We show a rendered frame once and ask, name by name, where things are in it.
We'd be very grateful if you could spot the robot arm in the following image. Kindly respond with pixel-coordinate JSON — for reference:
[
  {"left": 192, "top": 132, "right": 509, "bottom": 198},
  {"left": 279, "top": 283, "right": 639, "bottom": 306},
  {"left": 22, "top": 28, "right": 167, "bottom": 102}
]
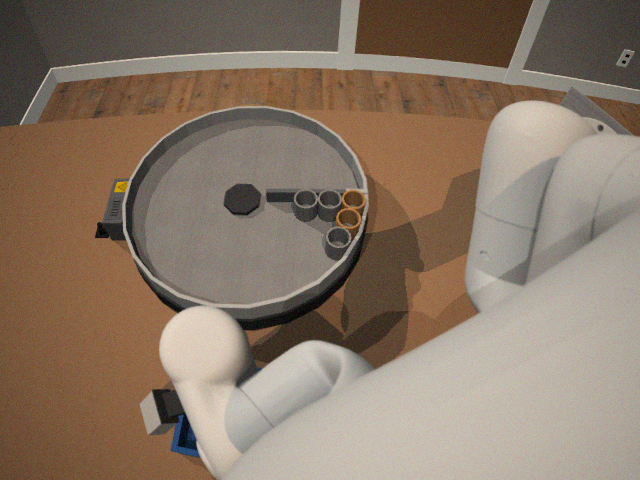
[{"left": 140, "top": 101, "right": 640, "bottom": 480}]

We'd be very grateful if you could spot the bronze bushing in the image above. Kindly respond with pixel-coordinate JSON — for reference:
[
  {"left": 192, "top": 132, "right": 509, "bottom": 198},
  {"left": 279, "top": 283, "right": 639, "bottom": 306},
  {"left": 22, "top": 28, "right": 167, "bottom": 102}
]
[
  {"left": 335, "top": 208, "right": 361, "bottom": 241},
  {"left": 341, "top": 190, "right": 366, "bottom": 218}
]

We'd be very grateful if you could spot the blue shallow tray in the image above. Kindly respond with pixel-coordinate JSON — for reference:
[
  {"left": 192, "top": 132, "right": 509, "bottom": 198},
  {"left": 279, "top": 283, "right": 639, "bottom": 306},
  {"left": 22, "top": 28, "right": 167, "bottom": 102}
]
[{"left": 170, "top": 414, "right": 201, "bottom": 458}]

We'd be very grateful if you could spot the grey metal bushing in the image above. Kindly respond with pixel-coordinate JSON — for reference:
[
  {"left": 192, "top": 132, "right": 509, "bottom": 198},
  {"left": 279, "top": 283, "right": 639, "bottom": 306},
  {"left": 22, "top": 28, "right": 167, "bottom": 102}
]
[
  {"left": 294, "top": 189, "right": 318, "bottom": 222},
  {"left": 325, "top": 226, "right": 351, "bottom": 261},
  {"left": 317, "top": 189, "right": 342, "bottom": 222}
]

